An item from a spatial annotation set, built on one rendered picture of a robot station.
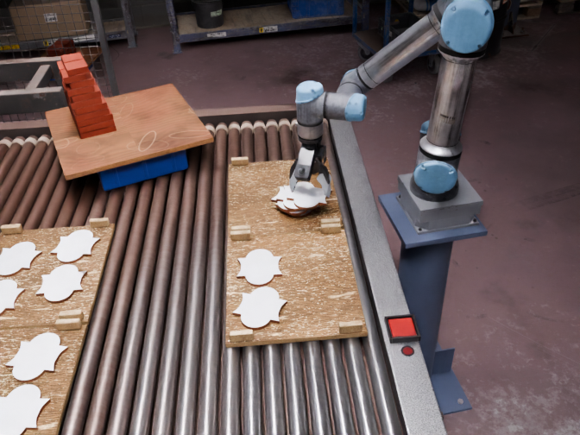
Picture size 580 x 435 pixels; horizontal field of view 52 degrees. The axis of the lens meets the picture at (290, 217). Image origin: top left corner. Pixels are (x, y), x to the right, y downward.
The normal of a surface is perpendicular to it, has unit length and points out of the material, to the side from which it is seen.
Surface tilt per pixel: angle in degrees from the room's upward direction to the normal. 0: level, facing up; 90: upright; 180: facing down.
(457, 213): 90
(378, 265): 0
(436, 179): 97
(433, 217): 90
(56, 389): 0
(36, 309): 0
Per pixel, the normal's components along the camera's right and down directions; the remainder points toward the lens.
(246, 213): -0.04, -0.79
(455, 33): -0.24, 0.48
